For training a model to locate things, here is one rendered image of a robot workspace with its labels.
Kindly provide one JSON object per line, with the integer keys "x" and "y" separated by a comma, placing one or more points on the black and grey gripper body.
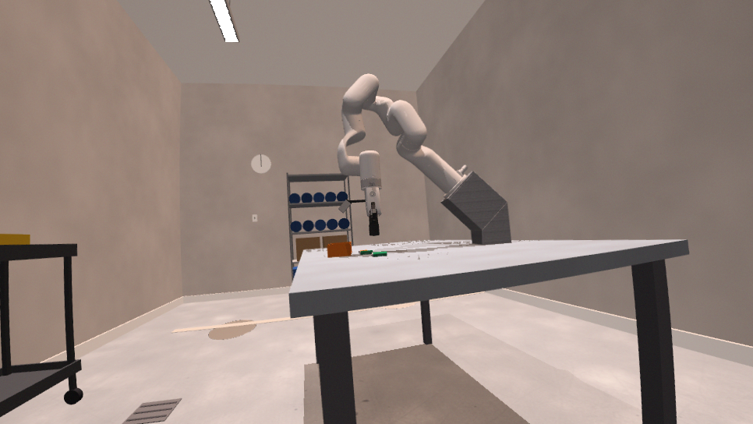
{"x": 372, "y": 194}

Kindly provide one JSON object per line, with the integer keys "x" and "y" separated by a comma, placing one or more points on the orange open bin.
{"x": 339, "y": 249}

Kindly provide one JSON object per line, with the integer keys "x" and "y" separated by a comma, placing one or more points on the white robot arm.
{"x": 400, "y": 119}

